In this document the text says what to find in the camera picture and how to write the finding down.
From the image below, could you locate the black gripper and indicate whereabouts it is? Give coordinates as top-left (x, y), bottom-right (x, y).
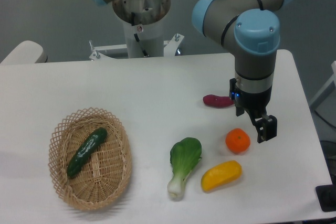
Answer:
top-left (229, 78), bottom-right (277, 143)

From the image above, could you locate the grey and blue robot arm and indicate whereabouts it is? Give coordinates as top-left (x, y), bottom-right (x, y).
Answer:
top-left (94, 0), bottom-right (292, 143)

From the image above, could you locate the green cucumber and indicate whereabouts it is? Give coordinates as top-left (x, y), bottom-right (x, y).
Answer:
top-left (67, 127), bottom-right (108, 179)

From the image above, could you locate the woven wicker basket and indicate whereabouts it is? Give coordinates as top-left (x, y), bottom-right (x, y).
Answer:
top-left (48, 108), bottom-right (132, 210)

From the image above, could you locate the orange tangerine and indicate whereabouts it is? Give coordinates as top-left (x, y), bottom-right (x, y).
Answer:
top-left (225, 128), bottom-right (250, 154)

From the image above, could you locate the purple sweet potato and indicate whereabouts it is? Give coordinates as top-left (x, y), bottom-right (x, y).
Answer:
top-left (203, 94), bottom-right (234, 108)

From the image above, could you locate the yellow mango slice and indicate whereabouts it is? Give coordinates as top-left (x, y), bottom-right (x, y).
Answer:
top-left (201, 160), bottom-right (243, 192)

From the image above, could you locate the green bok choy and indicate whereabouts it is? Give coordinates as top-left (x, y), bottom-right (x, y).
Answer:
top-left (167, 137), bottom-right (202, 199)

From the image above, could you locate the black box at table edge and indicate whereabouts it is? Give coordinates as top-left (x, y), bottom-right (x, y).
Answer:
top-left (316, 185), bottom-right (335, 212)

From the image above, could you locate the white chair armrest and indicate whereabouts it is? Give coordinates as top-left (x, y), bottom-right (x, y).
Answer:
top-left (1, 40), bottom-right (48, 66)

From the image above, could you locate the white frame at right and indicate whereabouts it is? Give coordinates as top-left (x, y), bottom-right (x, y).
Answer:
top-left (308, 61), bottom-right (335, 112)

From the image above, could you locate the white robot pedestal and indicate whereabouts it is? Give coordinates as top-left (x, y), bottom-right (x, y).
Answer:
top-left (88, 0), bottom-right (185, 61)

